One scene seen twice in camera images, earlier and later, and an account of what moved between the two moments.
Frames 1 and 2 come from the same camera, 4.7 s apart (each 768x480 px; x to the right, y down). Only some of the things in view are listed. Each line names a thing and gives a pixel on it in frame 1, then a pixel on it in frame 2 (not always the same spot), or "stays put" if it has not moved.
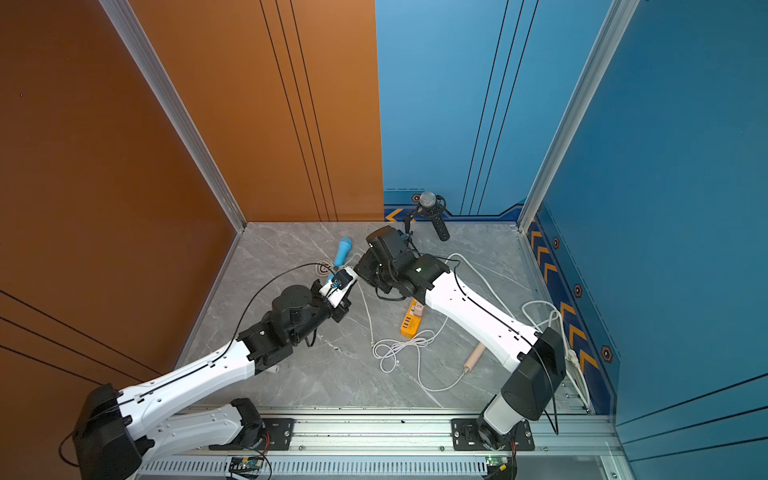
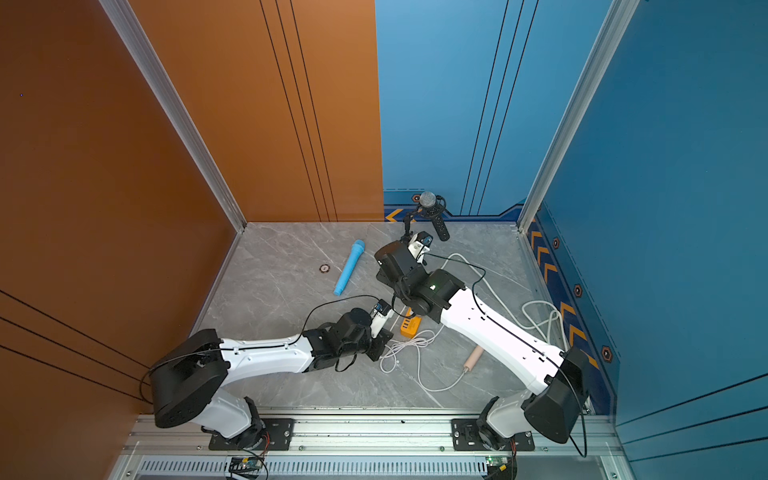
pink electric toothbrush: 475,356 stays put
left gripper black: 339,312 → 380,343
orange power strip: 411,324 stays put
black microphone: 433,208 stays put
